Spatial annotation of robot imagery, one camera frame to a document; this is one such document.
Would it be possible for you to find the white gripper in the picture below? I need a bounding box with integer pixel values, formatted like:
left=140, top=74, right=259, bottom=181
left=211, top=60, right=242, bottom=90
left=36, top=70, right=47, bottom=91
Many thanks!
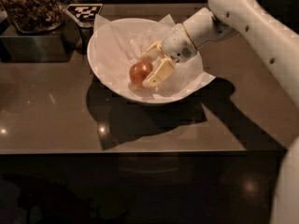
left=140, top=23, right=198, bottom=89

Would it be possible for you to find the black white marker tag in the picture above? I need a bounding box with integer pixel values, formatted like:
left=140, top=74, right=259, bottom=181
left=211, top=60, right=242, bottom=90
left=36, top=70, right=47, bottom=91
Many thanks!
left=66, top=4, right=103, bottom=21

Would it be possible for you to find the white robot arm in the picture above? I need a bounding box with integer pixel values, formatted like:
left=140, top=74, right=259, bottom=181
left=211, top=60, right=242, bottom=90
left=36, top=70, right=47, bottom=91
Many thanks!
left=141, top=0, right=299, bottom=224

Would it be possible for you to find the dark mesh cup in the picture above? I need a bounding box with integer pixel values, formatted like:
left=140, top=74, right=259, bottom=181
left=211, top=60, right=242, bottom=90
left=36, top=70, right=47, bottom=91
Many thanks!
left=78, top=21, right=93, bottom=54

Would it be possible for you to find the tray of brown snacks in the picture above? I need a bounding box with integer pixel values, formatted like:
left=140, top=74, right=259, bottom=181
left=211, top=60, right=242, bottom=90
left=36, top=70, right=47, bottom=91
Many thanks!
left=0, top=0, right=64, bottom=35

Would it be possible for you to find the white paper liner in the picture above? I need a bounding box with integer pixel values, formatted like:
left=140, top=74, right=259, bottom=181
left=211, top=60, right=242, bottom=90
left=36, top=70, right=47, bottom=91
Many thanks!
left=90, top=13, right=217, bottom=103

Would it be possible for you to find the steel box stand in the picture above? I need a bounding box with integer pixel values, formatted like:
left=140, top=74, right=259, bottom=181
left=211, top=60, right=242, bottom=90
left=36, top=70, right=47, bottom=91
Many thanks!
left=0, top=16, right=80, bottom=63

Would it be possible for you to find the red apple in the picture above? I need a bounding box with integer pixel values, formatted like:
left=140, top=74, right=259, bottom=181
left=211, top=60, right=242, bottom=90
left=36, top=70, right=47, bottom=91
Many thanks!
left=129, top=62, right=153, bottom=89

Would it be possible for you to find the white bowl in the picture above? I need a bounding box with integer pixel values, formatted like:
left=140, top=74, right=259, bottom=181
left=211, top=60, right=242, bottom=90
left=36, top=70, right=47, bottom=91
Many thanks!
left=86, top=18, right=205, bottom=105

